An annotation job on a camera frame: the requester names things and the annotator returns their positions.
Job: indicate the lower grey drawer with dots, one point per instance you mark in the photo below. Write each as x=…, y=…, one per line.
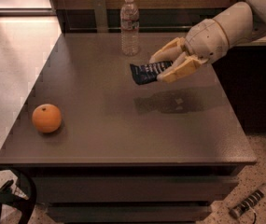
x=128, y=214

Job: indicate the clear plastic water bottle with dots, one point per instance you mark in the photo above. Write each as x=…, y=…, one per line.
x=129, y=26

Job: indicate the dark blue rxbar wrapper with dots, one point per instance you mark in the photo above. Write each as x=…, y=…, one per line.
x=147, y=73

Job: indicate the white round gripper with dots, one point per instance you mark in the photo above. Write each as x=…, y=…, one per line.
x=207, y=41

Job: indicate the upper grey drawer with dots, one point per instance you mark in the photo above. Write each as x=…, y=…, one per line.
x=137, y=189

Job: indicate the left metal rail bracket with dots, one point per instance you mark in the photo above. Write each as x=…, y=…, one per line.
x=100, y=13

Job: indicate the grey drawer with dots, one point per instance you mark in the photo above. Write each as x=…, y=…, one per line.
x=128, y=214
x=137, y=189

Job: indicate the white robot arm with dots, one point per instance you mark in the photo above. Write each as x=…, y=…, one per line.
x=242, y=22

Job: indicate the grey power strip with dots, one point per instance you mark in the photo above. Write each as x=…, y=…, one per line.
x=249, y=202

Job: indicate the orange fruit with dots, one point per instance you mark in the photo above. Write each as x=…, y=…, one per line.
x=47, y=118

